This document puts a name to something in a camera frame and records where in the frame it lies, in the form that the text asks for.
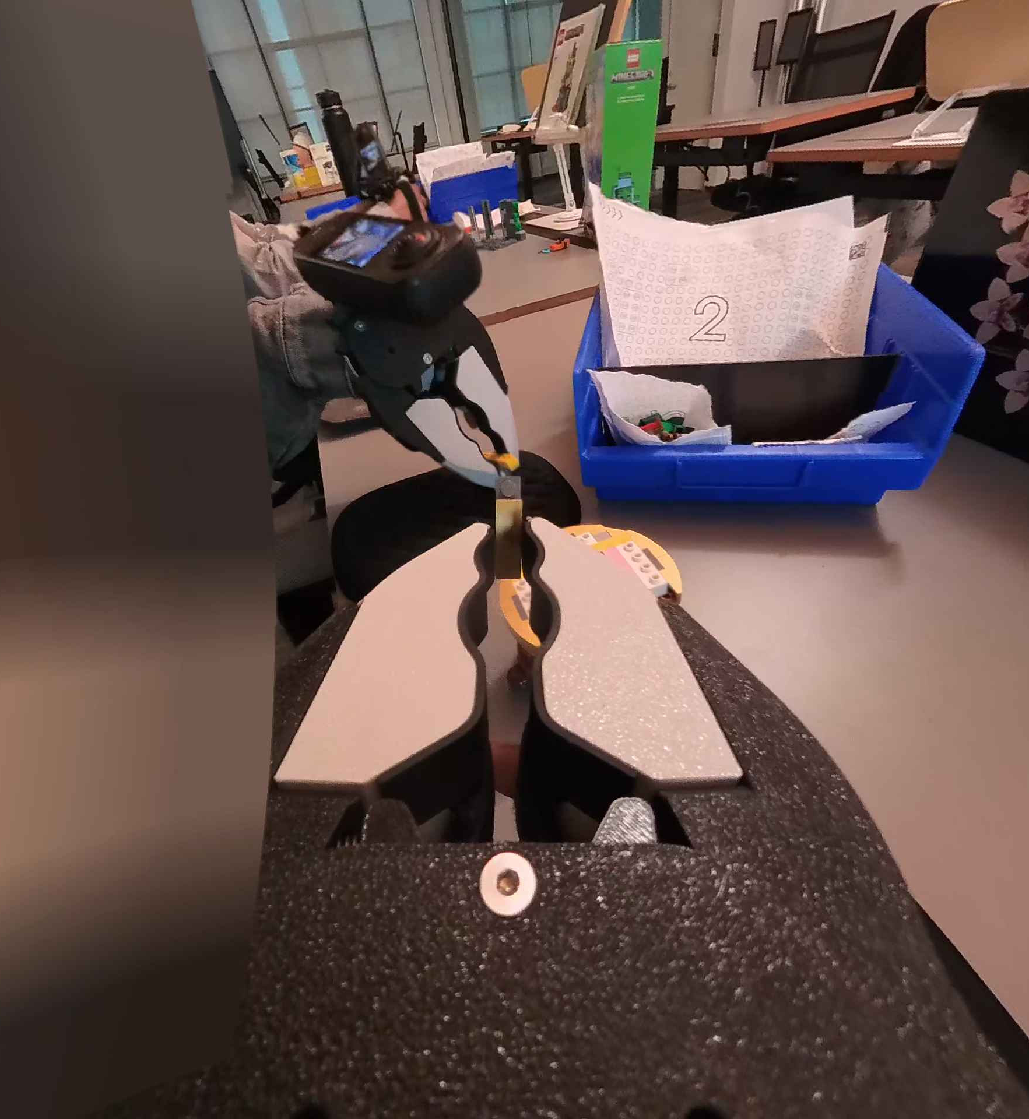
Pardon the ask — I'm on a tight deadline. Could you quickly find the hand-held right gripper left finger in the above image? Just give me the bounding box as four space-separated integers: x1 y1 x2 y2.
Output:
273 522 491 795

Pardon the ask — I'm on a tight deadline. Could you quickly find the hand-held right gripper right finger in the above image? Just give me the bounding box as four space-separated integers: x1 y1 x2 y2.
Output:
527 516 745 785

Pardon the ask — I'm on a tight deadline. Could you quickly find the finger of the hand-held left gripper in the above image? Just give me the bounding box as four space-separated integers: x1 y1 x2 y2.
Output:
451 343 524 458
408 397 505 488

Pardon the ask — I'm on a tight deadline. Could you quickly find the tan lego strip piece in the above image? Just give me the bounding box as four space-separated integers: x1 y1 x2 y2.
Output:
483 448 526 580

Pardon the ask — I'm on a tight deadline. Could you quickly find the lego flower pot model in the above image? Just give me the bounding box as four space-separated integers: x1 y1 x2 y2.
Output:
498 523 686 694

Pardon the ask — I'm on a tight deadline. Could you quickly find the torn white paper bag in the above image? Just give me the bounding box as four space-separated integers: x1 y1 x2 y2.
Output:
588 367 918 449

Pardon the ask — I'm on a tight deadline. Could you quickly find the blue plastic bin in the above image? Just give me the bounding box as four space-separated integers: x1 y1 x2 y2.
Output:
574 262 988 506
416 149 521 226

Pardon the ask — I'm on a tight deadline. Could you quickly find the small dark lego model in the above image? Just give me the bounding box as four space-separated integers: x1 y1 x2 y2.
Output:
469 199 530 252

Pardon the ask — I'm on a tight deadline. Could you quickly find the tall white lego box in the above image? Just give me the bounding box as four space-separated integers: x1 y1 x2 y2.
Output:
536 4 609 132

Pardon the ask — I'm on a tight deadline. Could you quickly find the green lego box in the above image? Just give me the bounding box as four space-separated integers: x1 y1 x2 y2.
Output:
600 39 666 213

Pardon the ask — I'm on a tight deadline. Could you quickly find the orchid print lego box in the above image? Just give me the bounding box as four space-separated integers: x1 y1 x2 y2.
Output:
912 83 1029 484

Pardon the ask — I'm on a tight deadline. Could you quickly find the black mesh chair seat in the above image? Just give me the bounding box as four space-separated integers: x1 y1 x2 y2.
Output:
331 450 582 604

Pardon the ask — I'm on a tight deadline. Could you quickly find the black water bottle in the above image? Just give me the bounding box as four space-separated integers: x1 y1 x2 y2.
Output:
315 87 364 200

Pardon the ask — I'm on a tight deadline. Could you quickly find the white tilted stand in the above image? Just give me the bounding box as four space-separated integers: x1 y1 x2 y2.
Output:
532 122 587 220

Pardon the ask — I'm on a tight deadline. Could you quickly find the white dotted paper bag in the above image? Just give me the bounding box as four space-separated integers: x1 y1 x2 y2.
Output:
588 184 890 368

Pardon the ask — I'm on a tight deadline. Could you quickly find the black bin divider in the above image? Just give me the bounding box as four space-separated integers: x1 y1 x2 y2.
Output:
707 354 904 445

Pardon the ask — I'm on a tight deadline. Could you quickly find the brown-edged office table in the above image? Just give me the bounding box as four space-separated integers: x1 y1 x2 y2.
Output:
654 86 922 220
766 105 981 204

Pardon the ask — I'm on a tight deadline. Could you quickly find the black office chair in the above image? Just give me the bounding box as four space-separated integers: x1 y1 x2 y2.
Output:
784 10 898 106

